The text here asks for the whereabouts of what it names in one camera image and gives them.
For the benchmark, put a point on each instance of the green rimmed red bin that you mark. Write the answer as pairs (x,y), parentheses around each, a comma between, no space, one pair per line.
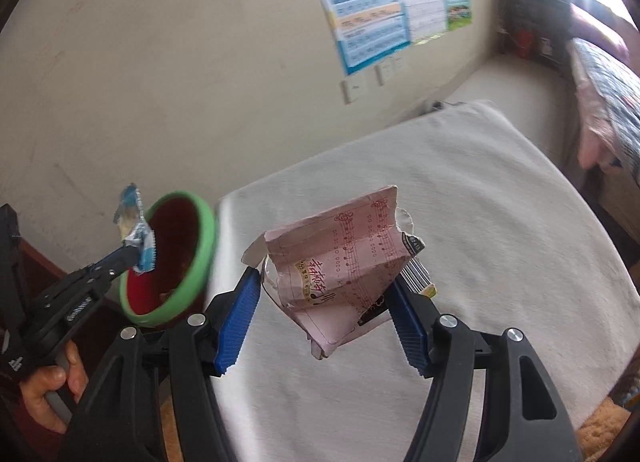
(200,222)

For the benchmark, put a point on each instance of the dark red wooden cabinet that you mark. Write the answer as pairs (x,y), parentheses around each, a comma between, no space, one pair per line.
(42,262)

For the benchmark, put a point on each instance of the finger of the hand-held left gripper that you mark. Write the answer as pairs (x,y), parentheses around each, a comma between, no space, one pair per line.
(117,258)

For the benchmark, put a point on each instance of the blue alphabet wall poster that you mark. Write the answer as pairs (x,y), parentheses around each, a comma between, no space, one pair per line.
(360,7)

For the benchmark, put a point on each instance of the white table cloth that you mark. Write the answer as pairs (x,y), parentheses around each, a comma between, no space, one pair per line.
(500,242)

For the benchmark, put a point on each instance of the pink pillow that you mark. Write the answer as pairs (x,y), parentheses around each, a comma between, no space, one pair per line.
(597,27)

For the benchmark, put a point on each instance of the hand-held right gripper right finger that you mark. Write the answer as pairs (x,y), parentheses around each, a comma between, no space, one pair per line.
(407,327)

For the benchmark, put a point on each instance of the pink paper packet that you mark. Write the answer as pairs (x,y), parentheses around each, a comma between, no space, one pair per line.
(340,267)

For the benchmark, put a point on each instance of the dark metal shelf rack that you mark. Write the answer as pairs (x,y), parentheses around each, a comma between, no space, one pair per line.
(530,7)

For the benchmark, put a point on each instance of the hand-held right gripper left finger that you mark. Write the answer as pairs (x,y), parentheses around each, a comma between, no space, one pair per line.
(237,322)

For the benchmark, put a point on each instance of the red container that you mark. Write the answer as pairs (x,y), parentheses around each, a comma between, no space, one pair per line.
(526,44)

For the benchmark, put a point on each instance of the white wall socket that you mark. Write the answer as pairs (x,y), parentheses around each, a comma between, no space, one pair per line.
(398,64)
(355,90)
(385,73)

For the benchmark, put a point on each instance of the pink bed skirt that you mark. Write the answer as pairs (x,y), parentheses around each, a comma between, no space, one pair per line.
(597,142)

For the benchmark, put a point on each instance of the person's left hand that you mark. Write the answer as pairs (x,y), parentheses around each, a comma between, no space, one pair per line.
(37,392)

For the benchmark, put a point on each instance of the blue plastic wrapper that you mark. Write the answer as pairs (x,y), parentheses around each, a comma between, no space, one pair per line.
(132,232)

